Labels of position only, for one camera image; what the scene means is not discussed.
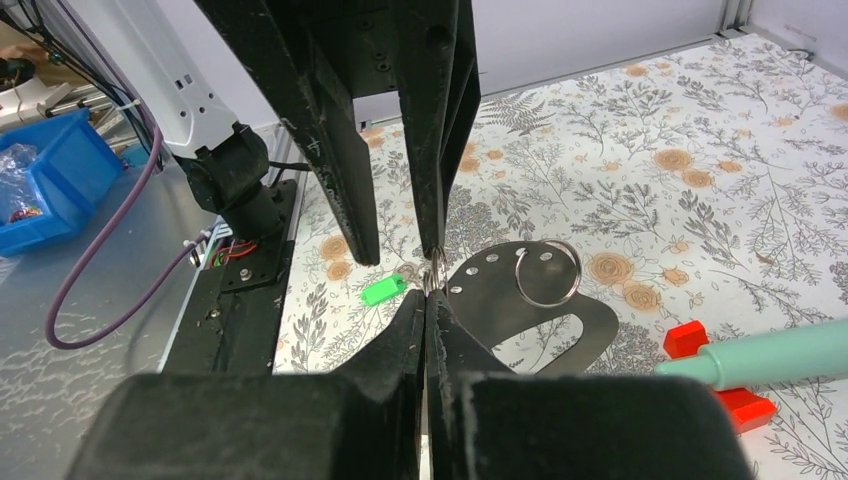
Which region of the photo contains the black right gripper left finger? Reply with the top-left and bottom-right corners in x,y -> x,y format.
67,290 -> 425,479

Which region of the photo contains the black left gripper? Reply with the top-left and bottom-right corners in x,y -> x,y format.
198,0 -> 481,266

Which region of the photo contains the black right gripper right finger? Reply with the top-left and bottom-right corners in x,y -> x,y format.
425,291 -> 753,479

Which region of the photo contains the silver carabiner keyring with chain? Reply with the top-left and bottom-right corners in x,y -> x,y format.
425,239 -> 619,385

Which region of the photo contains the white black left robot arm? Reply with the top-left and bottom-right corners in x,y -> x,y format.
55,1 -> 481,268

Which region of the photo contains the green key tag with key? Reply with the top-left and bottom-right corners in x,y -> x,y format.
360,274 -> 407,307

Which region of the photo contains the red rolling pin stand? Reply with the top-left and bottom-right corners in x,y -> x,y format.
663,320 -> 778,434

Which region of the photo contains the blue storage bin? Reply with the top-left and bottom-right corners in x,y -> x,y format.
1,109 -> 124,257

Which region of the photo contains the floral patterned table mat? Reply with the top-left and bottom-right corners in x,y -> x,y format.
272,34 -> 847,479

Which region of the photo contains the teal rolling pin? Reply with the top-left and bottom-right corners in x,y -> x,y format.
654,319 -> 847,388

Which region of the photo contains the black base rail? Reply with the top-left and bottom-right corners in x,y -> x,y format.
158,179 -> 299,375

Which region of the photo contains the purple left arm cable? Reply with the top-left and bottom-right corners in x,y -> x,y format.
43,0 -> 213,351

